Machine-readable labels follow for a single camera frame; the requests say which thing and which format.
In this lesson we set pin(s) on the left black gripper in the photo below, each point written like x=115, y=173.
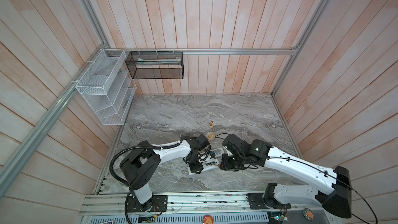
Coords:
x=197, y=168

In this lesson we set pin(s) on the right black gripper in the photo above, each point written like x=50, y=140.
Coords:
x=224, y=165

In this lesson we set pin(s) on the white remote control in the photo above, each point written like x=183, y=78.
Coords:
x=220, y=151
x=208, y=166

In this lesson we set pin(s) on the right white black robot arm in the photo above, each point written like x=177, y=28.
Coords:
x=326, y=187

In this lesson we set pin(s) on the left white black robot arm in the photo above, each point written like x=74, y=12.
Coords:
x=135, y=166

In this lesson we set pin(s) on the round wooden coaster sticker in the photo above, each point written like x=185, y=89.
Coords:
x=210, y=136

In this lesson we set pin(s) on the red round sticker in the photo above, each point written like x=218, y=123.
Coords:
x=208, y=219

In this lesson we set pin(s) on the round badge sticker on right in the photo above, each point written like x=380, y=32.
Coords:
x=308, y=214

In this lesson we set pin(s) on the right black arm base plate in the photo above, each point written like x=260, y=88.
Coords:
x=265, y=201

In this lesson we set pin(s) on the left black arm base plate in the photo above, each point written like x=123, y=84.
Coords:
x=157, y=203

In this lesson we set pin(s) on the black wire mesh basket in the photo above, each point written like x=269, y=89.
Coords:
x=155, y=64

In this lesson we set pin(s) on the aluminium front rail frame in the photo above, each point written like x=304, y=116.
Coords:
x=226, y=207

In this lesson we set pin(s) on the horizontal aluminium wall rail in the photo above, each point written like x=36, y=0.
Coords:
x=220, y=51

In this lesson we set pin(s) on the white wire mesh shelf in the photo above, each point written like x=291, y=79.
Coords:
x=106, y=86

